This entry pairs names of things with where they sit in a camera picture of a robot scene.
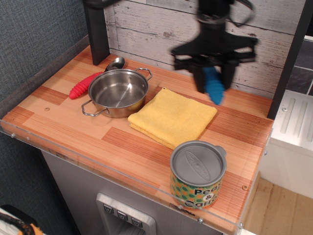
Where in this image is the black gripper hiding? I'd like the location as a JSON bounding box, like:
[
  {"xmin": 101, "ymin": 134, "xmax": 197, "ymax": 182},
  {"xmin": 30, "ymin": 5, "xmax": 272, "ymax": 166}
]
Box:
[{"xmin": 171, "ymin": 14, "xmax": 258, "ymax": 94}]

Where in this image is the blue handled fork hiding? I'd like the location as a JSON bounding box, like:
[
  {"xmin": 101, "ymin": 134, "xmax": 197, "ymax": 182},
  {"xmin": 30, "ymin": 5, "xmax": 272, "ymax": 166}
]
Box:
[{"xmin": 203, "ymin": 67, "xmax": 225, "ymax": 105}]

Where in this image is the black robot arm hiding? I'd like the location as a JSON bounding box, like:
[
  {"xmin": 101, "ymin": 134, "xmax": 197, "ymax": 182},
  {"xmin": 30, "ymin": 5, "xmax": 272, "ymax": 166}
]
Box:
[{"xmin": 171, "ymin": 0, "xmax": 258, "ymax": 93}]

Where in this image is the yellow folded cloth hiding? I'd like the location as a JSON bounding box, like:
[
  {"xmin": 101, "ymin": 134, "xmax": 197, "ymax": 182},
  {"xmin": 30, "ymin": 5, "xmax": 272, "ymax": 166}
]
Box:
[{"xmin": 128, "ymin": 88, "xmax": 217, "ymax": 149}]

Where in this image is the stainless steel pot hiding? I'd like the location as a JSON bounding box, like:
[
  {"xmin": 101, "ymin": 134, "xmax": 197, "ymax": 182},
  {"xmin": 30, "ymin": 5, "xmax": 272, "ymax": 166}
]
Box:
[{"xmin": 81, "ymin": 68, "xmax": 153, "ymax": 118}]

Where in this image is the peas and carrots can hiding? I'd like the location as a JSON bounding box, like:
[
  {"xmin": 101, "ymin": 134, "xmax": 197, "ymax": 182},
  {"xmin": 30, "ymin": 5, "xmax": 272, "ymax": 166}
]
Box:
[{"xmin": 170, "ymin": 141, "xmax": 227, "ymax": 209}]

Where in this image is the white toy sink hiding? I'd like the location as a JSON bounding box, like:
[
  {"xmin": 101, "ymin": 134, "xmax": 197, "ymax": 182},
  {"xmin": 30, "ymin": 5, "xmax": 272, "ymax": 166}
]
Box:
[{"xmin": 259, "ymin": 91, "xmax": 313, "ymax": 198}]

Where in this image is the grey dispenser panel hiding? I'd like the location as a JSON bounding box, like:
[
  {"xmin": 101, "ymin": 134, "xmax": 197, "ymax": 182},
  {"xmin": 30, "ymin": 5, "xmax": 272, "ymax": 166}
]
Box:
[{"xmin": 96, "ymin": 193, "xmax": 157, "ymax": 235}]

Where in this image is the orange black object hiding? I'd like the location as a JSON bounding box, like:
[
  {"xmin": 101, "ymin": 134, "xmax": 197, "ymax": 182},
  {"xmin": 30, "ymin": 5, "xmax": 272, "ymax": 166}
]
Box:
[{"xmin": 0, "ymin": 205, "xmax": 44, "ymax": 235}]

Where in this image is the dark right post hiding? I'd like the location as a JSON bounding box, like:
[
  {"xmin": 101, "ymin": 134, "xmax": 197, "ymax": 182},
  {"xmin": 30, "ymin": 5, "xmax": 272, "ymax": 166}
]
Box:
[{"xmin": 267, "ymin": 0, "xmax": 313, "ymax": 119}]

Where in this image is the dark post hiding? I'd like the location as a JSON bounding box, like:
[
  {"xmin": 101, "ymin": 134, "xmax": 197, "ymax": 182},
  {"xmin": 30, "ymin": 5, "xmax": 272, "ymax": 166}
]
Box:
[
  {"xmin": 83, "ymin": 0, "xmax": 110, "ymax": 66},
  {"xmin": 267, "ymin": 0, "xmax": 313, "ymax": 119}
]

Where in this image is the red handled spoon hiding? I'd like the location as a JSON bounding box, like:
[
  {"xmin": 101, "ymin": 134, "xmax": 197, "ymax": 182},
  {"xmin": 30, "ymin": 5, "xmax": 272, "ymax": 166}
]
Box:
[{"xmin": 68, "ymin": 57, "xmax": 125, "ymax": 99}]

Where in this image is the dark left post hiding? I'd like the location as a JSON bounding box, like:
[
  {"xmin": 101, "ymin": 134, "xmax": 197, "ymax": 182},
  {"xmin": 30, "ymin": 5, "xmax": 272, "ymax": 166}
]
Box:
[{"xmin": 83, "ymin": 0, "xmax": 110, "ymax": 66}]

